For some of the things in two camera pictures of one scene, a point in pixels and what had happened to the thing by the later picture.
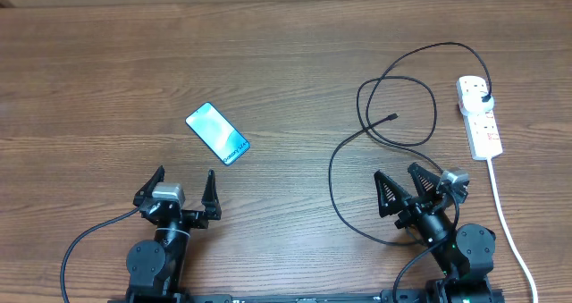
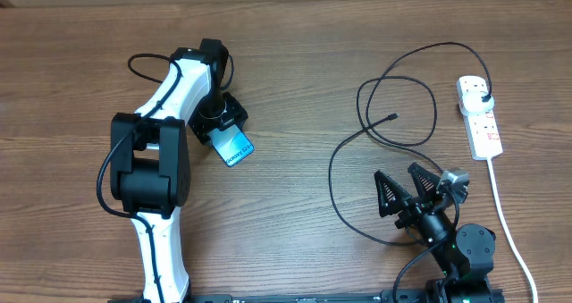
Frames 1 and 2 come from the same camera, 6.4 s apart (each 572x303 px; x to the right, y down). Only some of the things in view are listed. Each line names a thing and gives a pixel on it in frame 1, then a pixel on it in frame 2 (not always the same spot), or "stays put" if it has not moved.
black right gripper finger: [391, 198] stays put
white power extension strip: [483, 130] stays put
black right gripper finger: [425, 181] stays put
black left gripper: [199, 219] → [235, 114]
